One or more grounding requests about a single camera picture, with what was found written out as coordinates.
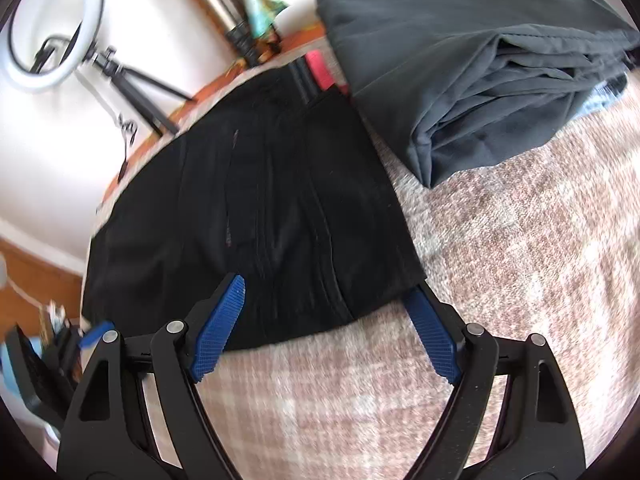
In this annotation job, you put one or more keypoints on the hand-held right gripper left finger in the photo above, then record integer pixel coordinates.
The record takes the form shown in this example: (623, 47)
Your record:
(220, 317)

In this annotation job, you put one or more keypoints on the red pink cloth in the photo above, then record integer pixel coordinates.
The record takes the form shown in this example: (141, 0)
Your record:
(320, 71)

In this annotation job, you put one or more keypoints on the black tripod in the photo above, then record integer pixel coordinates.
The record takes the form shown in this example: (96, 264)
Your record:
(135, 90)

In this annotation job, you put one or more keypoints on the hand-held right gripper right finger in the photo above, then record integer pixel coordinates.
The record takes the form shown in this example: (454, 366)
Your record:
(430, 330)

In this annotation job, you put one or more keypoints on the black pants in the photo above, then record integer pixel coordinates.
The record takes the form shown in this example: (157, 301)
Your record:
(260, 210)

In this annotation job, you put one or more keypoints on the blue denim cloth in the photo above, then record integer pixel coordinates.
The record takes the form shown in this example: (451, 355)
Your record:
(602, 97)

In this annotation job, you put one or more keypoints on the folded dark grey pants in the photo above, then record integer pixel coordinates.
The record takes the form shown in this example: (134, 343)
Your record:
(450, 60)

